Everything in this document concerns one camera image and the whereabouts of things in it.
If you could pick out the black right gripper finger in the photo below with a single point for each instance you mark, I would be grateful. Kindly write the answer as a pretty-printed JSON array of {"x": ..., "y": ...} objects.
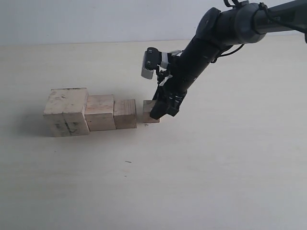
[{"x": 159, "y": 110}]

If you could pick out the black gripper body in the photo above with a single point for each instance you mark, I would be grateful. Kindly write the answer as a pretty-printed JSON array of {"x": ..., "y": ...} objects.
[{"x": 174, "y": 99}]

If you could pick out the smallest wooden cube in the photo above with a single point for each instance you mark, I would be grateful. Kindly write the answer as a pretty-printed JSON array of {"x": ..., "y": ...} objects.
[{"x": 147, "y": 107}]

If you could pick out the third largest wooden cube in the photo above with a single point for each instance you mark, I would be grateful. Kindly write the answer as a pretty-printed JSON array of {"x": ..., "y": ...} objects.
[{"x": 125, "y": 115}]

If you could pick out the second largest wooden cube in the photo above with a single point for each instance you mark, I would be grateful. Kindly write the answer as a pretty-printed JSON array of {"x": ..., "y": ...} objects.
[{"x": 99, "y": 112}]

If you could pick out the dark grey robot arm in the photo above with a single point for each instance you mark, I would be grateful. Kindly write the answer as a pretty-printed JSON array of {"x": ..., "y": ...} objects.
[{"x": 218, "y": 31}]

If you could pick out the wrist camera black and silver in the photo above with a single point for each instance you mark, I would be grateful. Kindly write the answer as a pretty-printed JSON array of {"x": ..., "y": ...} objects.
[{"x": 153, "y": 60}]

